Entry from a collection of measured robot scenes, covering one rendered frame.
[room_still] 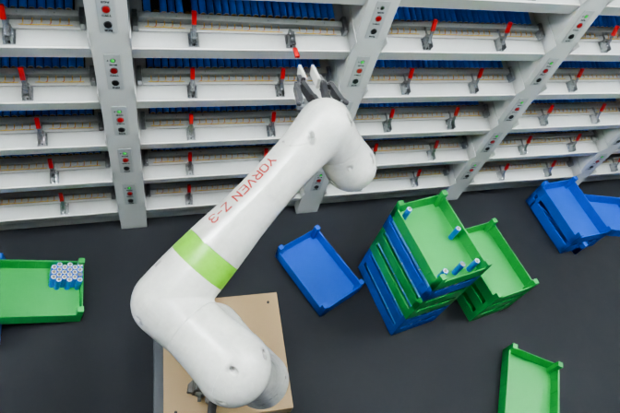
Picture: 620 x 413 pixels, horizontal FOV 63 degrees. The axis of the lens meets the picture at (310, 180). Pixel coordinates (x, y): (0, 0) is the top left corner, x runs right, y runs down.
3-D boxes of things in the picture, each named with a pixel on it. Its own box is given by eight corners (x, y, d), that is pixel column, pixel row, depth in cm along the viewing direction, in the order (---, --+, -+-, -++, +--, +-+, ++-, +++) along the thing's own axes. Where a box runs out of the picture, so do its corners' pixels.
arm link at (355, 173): (345, 209, 107) (391, 185, 105) (320, 177, 98) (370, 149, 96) (327, 166, 116) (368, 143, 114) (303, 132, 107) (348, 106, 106)
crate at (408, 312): (451, 303, 185) (460, 295, 179) (405, 320, 178) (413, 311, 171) (412, 235, 200) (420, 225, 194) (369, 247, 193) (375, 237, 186)
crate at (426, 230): (482, 275, 167) (494, 264, 160) (432, 291, 159) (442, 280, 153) (436, 202, 182) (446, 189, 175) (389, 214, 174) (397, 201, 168)
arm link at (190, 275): (180, 355, 91) (153, 355, 80) (135, 308, 95) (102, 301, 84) (248, 277, 95) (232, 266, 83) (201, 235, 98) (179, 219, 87)
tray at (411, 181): (445, 188, 230) (461, 180, 218) (319, 198, 212) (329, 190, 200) (435, 147, 236) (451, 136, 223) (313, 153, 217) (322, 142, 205)
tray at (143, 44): (345, 59, 151) (357, 42, 142) (131, 57, 133) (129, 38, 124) (335, 1, 156) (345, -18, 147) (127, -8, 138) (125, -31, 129)
